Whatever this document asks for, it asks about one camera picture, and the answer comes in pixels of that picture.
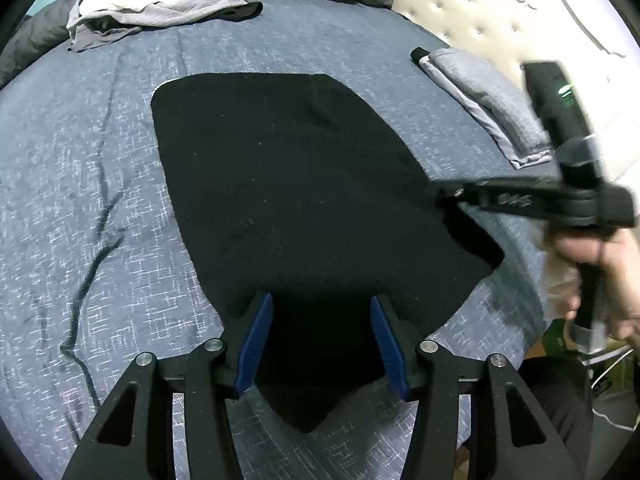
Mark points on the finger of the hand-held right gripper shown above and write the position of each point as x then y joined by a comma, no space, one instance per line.
500,199

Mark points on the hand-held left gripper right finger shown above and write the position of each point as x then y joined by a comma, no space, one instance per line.
389,345

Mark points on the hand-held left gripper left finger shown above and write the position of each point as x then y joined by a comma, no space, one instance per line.
255,345

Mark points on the black sweater with white trim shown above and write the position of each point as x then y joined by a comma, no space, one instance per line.
275,185

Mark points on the person's right hand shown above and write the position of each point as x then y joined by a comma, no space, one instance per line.
622,280

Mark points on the folded grey sweater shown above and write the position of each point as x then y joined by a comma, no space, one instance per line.
480,95

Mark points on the small black cloth piece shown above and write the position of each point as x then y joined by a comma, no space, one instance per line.
420,54

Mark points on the blue patterned bed cover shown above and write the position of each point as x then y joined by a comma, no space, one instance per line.
75,185

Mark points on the crumpled black garment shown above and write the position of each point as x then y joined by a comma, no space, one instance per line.
247,11

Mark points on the light grey garment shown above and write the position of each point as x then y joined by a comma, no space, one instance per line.
200,7

